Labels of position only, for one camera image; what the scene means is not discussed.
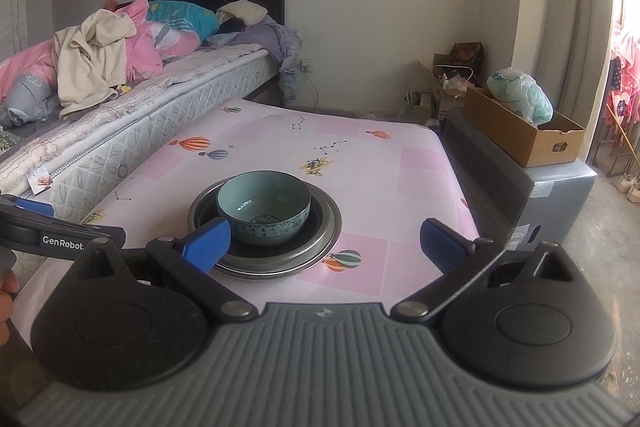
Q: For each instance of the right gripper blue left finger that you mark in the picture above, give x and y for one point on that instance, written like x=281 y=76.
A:
x=187 y=262

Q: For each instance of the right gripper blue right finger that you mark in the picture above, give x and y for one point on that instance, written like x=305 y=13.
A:
x=462 y=263

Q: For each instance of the teal ceramic bowl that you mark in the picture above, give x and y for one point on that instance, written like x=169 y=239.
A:
x=263 y=207

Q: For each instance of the small steel bowl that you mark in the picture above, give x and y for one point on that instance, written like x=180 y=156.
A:
x=311 y=244

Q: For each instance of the person's left hand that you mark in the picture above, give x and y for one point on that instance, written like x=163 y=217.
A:
x=9 y=288

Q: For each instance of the white quilted mattress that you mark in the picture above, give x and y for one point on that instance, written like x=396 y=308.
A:
x=75 y=163

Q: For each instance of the grey box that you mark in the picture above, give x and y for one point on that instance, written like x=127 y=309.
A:
x=515 y=206

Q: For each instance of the pink quilt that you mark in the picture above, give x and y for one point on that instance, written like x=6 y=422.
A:
x=29 y=91

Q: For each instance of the long cardboard box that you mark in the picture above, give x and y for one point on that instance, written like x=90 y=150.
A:
x=557 y=142

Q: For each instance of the teal plastic bag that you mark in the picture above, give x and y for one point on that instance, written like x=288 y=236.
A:
x=521 y=93

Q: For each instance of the cream garment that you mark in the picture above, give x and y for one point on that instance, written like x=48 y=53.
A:
x=90 y=60

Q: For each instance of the open cardboard box with clutter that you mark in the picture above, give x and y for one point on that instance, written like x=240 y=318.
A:
x=445 y=83

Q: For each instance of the purple blanket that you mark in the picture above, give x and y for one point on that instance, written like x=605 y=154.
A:
x=282 y=42

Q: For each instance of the teal patterned pillow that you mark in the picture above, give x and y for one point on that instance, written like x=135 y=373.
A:
x=180 y=15

